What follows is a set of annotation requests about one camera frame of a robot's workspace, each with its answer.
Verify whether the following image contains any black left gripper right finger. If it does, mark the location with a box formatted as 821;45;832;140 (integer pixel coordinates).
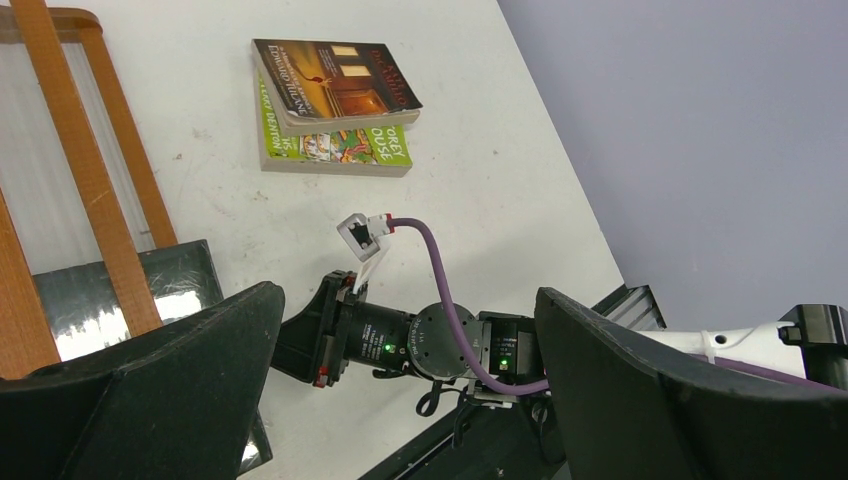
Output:
534;287;847;479

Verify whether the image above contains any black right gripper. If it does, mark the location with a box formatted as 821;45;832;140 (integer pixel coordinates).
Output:
270;271;544;388

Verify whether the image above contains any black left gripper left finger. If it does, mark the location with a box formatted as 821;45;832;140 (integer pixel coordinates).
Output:
1;281;285;479

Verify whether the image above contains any dark Moon and Sixpence book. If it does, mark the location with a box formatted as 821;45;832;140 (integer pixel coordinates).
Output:
26;240;272;475

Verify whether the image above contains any orange wooden file rack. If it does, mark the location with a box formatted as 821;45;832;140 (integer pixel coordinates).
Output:
0;0;179;382

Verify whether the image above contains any green cover paperback book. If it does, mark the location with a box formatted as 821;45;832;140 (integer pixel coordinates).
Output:
255;72;413;178

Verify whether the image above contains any brown cover paperback book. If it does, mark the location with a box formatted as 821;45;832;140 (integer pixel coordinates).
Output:
251;38;423;136

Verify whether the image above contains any aluminium rail frame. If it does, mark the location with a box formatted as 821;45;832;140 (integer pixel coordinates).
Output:
592;285;667;331

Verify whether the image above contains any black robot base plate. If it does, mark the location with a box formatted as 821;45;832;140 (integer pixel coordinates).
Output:
362;398;571;480

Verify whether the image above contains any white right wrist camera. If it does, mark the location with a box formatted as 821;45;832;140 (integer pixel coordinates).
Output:
337;213;394;293

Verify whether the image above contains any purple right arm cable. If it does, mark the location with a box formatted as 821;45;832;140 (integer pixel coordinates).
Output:
389;217;848;399

